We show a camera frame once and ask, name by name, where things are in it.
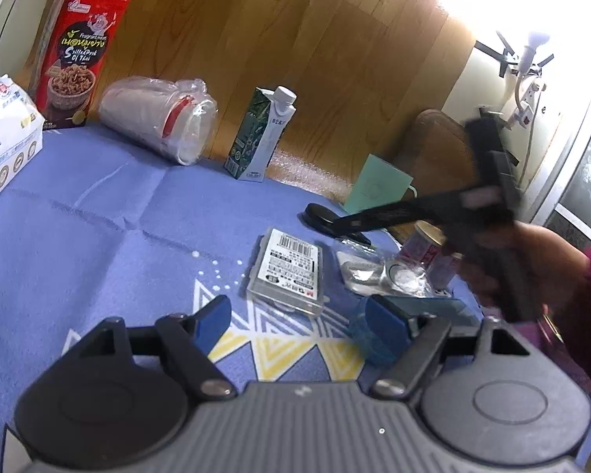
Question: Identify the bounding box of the wooden board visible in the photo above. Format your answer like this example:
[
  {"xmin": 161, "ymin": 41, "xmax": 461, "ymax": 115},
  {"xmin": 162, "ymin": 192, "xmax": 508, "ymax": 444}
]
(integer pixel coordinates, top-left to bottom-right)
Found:
[{"xmin": 30, "ymin": 0, "xmax": 478, "ymax": 203}]

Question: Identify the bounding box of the black oval object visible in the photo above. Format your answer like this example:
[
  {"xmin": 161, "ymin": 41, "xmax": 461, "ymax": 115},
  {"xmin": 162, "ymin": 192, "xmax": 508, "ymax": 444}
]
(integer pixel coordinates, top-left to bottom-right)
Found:
[{"xmin": 303, "ymin": 203, "xmax": 348, "ymax": 236}]

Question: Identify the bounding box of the wrapped plastic cup stack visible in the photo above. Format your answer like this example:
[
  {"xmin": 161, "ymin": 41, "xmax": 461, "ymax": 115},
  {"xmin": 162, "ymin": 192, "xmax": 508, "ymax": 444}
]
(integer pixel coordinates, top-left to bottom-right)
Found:
[{"xmin": 100, "ymin": 76, "xmax": 219, "ymax": 167}]

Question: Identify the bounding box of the can with plastic lid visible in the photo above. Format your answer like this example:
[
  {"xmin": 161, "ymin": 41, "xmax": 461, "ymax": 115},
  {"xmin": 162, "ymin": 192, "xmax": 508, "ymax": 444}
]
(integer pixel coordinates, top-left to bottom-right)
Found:
[{"xmin": 398, "ymin": 221, "xmax": 466, "ymax": 291}]

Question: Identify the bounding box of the pink tin box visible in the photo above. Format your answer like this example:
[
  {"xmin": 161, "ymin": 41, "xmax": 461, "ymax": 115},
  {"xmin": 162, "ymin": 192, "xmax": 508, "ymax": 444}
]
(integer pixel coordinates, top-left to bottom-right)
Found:
[{"xmin": 515, "ymin": 313, "xmax": 591, "ymax": 397}]

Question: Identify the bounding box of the frosted glass door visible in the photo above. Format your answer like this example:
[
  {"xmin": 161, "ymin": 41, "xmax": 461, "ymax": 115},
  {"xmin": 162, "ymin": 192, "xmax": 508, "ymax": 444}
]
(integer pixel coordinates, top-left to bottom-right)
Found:
[{"xmin": 527, "ymin": 74, "xmax": 591, "ymax": 257}]

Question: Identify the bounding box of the white tissue pack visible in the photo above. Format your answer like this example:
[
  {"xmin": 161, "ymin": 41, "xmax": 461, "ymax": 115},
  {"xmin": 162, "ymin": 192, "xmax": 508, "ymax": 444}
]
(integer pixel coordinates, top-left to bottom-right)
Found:
[{"xmin": 0, "ymin": 78, "xmax": 45, "ymax": 218}]

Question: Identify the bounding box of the white drink carton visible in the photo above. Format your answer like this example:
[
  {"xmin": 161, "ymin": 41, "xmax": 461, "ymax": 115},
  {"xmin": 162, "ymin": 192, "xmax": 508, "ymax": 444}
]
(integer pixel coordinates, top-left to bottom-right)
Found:
[{"xmin": 225, "ymin": 86, "xmax": 297, "ymax": 183}]

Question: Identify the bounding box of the green plastic cup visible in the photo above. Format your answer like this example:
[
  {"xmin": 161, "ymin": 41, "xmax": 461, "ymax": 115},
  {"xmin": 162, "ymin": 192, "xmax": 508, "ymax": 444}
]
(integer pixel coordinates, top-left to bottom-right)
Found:
[{"xmin": 344, "ymin": 154, "xmax": 418, "ymax": 212}]

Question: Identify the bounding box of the clear plastic blister pack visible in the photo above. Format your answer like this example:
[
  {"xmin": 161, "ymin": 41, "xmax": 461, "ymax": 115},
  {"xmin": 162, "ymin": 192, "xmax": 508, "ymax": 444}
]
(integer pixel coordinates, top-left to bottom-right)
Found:
[{"xmin": 336, "ymin": 249, "xmax": 456, "ymax": 301}]

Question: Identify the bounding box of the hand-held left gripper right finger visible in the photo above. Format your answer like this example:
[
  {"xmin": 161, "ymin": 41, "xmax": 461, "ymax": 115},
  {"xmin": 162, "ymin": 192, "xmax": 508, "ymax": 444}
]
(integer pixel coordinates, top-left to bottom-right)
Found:
[{"xmin": 364, "ymin": 296, "xmax": 530, "ymax": 399}]

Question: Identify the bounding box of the blue printed tablecloth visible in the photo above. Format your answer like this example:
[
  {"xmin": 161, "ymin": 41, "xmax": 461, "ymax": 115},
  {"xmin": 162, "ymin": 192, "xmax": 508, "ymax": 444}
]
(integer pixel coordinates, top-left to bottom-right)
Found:
[{"xmin": 0, "ymin": 123, "xmax": 591, "ymax": 473}]

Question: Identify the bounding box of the white power plug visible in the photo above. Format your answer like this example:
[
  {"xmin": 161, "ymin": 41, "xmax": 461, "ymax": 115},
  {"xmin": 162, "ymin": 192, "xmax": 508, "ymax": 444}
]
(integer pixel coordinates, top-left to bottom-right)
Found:
[{"xmin": 515, "ymin": 32, "xmax": 552, "ymax": 129}]

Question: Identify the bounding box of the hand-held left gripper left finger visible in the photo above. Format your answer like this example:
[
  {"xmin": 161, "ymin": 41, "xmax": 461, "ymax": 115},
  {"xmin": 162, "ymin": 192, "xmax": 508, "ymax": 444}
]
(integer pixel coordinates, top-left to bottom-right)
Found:
[{"xmin": 71, "ymin": 296, "xmax": 237, "ymax": 401}]

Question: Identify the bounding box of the clear box with label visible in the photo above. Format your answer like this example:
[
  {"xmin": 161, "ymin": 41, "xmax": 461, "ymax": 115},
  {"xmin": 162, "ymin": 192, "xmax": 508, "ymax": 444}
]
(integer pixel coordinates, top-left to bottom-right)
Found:
[{"xmin": 246, "ymin": 228, "xmax": 327, "ymax": 317}]

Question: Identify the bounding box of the red snack box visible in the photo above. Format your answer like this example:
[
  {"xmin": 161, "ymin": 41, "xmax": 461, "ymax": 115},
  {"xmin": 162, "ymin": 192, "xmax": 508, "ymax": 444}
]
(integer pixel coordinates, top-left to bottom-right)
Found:
[{"xmin": 30, "ymin": 0, "xmax": 134, "ymax": 129}]

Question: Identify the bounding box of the person's right hand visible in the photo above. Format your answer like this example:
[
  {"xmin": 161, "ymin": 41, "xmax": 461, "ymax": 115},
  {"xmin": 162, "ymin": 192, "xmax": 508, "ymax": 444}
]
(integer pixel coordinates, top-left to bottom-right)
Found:
[{"xmin": 460, "ymin": 222, "xmax": 591, "ymax": 323}]

